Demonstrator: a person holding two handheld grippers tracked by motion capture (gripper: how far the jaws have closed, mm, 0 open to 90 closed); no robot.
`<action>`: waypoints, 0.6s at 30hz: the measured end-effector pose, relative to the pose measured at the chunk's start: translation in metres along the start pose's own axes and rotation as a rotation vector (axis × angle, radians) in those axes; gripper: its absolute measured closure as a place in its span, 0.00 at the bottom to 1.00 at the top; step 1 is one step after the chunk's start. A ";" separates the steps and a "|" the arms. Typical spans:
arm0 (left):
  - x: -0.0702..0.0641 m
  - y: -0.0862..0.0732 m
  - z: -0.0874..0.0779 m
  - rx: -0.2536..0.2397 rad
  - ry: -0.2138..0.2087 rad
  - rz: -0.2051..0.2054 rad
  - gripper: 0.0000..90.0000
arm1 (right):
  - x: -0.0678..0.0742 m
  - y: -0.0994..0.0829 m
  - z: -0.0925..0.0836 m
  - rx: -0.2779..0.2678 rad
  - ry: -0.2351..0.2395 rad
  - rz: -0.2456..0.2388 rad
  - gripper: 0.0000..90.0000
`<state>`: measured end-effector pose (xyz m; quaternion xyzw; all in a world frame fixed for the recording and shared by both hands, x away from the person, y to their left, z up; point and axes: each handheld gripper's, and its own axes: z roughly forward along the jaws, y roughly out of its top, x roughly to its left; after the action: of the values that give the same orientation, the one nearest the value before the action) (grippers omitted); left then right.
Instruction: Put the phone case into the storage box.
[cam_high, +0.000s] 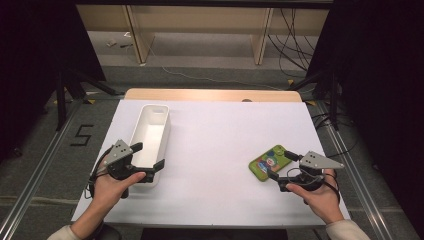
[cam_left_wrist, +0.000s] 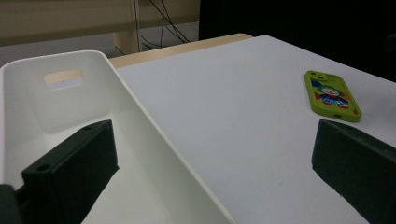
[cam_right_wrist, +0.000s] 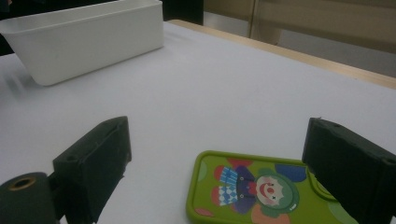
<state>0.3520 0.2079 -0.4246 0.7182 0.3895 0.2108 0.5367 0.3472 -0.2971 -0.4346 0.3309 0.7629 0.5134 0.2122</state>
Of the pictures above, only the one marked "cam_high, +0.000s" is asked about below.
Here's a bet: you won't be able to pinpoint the beige wooden shelf unit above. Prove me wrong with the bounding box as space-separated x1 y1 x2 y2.
75 3 331 66

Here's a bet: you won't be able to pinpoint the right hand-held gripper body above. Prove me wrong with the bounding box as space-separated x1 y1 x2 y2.
278 150 345 193

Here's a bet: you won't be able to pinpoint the black hanging cables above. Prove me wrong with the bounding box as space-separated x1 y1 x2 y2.
268 8 316 79

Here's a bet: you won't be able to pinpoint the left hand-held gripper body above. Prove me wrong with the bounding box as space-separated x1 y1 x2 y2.
103 139 148 181

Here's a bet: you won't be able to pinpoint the right hand-held gripper cable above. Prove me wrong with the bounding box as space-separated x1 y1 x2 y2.
286 167 342 204

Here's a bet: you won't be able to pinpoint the person's left hand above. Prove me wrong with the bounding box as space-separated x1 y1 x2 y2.
91 171 147 214

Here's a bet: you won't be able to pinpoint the hand-held gripper cable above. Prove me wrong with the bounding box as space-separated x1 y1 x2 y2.
87 146 113 200
286 167 342 204

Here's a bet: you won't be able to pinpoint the white plastic storage box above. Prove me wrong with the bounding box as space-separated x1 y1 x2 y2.
128 104 172 188

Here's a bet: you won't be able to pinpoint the black metal stand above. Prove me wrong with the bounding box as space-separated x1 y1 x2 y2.
288 69 342 132
54 68 126 132

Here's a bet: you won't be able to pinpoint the left hand-held gripper cable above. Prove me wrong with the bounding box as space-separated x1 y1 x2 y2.
87 146 113 200

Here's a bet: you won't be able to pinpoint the white table sheet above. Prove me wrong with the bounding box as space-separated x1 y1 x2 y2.
71 99 351 228

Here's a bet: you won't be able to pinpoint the black floor cables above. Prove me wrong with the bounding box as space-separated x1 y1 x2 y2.
311 111 360 159

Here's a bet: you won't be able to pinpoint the metal floor rail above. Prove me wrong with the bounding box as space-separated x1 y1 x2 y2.
0 99 84 240
314 99 396 240

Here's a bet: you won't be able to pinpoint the person's right hand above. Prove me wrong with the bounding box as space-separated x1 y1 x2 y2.
285 169 345 225

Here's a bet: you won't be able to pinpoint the green cartoon phone case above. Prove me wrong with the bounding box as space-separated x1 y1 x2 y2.
248 144 294 183

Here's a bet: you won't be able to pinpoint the black curtain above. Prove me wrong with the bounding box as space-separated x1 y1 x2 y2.
306 0 424 231
0 0 107 163

